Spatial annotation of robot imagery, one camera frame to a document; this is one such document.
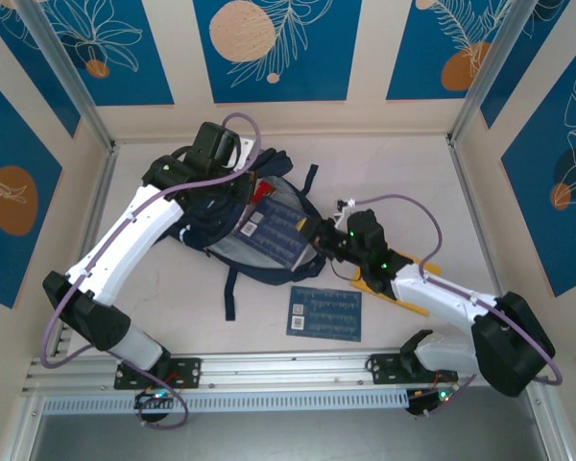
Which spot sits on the blue booklet one QR code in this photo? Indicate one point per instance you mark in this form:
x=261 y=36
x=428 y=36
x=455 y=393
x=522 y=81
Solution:
x=269 y=235

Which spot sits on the navy blue backpack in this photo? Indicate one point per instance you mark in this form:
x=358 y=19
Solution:
x=206 y=216

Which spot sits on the blue booklet two QR codes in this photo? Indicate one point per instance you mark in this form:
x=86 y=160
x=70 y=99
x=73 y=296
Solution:
x=326 y=314

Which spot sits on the yellow book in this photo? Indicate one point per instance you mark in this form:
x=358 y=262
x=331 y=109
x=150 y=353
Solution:
x=413 y=306

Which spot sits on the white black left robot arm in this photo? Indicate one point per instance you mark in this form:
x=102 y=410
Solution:
x=125 y=235

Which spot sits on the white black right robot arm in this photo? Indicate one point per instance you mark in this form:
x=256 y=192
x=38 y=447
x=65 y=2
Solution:
x=441 y=295

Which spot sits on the aluminium side rail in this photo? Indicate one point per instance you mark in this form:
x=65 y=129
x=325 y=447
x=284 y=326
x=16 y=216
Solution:
x=458 y=168
x=98 y=201

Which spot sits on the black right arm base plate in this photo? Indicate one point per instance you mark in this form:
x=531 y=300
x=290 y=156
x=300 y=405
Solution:
x=384 y=370

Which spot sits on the aluminium mounting rail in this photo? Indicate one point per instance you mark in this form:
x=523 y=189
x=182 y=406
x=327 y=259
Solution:
x=288 y=370

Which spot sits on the aluminium frame post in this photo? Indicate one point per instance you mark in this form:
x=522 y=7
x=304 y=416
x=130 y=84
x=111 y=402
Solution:
x=492 y=72
x=68 y=72

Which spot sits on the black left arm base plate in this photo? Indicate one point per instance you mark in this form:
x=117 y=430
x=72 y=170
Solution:
x=187 y=372

